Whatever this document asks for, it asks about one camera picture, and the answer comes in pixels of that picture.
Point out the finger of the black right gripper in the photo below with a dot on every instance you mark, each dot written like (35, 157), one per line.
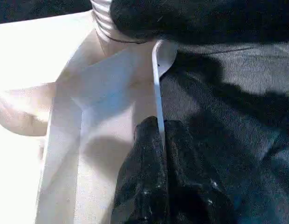
(170, 18)

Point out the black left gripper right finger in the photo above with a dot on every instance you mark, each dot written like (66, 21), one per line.
(195, 189)

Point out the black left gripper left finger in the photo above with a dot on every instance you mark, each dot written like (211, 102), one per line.
(142, 179)

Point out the white plastic table leg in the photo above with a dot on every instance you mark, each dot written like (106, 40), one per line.
(103, 16)

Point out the white plastic table top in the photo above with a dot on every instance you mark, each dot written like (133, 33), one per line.
(65, 93)

